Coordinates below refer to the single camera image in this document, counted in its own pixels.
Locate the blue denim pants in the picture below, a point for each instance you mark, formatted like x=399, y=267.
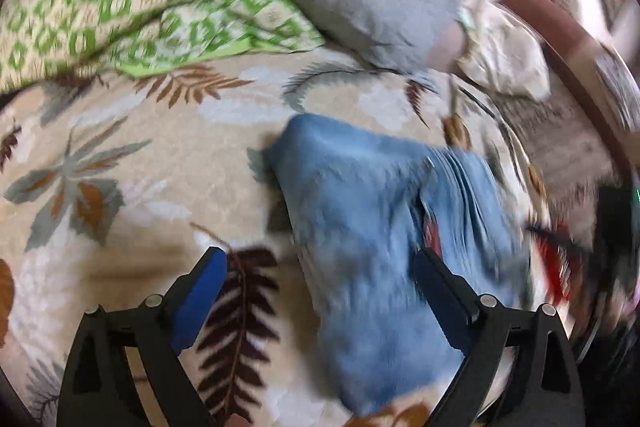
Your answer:
x=365, y=217

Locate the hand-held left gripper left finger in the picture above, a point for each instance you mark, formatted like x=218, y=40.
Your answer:
x=197, y=302

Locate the brown wooden headboard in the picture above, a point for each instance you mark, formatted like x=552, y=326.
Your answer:
x=555, y=22

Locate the grey brown fuzzy blanket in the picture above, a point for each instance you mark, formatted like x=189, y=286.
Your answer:
x=555, y=137

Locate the green patterned quilt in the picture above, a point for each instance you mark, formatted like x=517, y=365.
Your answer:
x=100, y=7

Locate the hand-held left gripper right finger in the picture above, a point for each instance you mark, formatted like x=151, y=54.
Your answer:
x=447, y=307

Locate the beige crumpled cloth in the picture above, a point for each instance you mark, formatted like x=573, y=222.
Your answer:
x=505, y=52

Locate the leaf print blanket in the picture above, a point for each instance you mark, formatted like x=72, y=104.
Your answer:
x=150, y=157

